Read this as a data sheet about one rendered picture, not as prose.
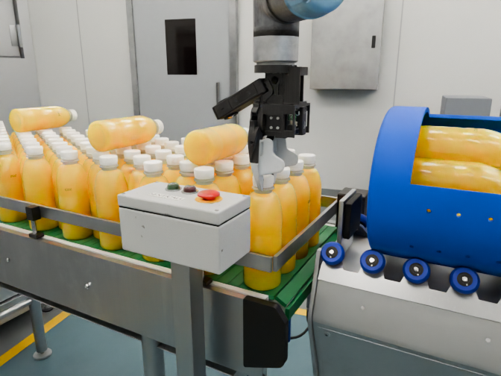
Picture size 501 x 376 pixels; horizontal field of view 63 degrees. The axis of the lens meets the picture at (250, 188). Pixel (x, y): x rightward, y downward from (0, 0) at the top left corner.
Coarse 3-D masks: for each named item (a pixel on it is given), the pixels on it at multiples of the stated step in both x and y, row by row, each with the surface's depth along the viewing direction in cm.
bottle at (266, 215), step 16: (256, 192) 74; (272, 192) 75; (256, 208) 73; (272, 208) 73; (256, 224) 74; (272, 224) 74; (256, 240) 74; (272, 240) 75; (272, 256) 76; (256, 272) 76; (272, 272) 76; (256, 288) 77; (272, 288) 77
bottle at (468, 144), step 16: (432, 128) 73; (448, 128) 72; (464, 128) 72; (480, 128) 71; (432, 144) 72; (448, 144) 71; (464, 144) 70; (480, 144) 69; (496, 144) 68; (464, 160) 70; (480, 160) 69; (496, 160) 69
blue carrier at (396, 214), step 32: (384, 128) 70; (416, 128) 68; (384, 160) 67; (384, 192) 67; (416, 192) 65; (448, 192) 63; (480, 192) 61; (384, 224) 69; (416, 224) 66; (448, 224) 64; (480, 224) 62; (416, 256) 72; (448, 256) 68; (480, 256) 64
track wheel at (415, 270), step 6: (414, 258) 72; (420, 258) 72; (408, 264) 72; (414, 264) 72; (420, 264) 71; (426, 264) 71; (408, 270) 72; (414, 270) 71; (420, 270) 71; (426, 270) 70; (408, 276) 71; (414, 276) 71; (420, 276) 70; (426, 276) 70; (414, 282) 71; (420, 282) 70
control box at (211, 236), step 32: (128, 192) 69; (160, 192) 69; (192, 192) 68; (224, 192) 69; (128, 224) 69; (160, 224) 65; (192, 224) 62; (224, 224) 62; (160, 256) 67; (192, 256) 64; (224, 256) 63
